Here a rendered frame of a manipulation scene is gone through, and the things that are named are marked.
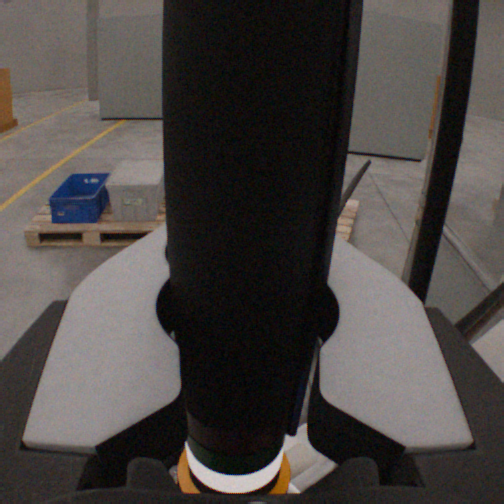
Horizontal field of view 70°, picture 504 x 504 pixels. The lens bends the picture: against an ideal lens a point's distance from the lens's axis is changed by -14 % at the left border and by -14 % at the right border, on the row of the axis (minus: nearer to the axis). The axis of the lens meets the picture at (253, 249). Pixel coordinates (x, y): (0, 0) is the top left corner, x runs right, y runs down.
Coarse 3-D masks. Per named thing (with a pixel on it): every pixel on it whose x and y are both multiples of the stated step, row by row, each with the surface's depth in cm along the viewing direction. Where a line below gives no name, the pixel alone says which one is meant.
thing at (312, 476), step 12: (300, 432) 19; (288, 444) 18; (324, 456) 18; (312, 468) 17; (324, 468) 17; (336, 468) 17; (300, 480) 16; (312, 480) 16; (324, 480) 17; (288, 492) 17; (300, 492) 16
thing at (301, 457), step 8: (296, 448) 18; (304, 448) 18; (288, 456) 17; (296, 456) 17; (304, 456) 17; (312, 456) 17; (296, 464) 17; (304, 464) 17; (312, 464) 17; (296, 472) 17
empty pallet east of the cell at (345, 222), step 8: (352, 200) 372; (344, 208) 354; (352, 208) 355; (344, 216) 341; (352, 216) 341; (344, 224) 326; (352, 224) 327; (336, 232) 313; (344, 232) 315; (344, 240) 304
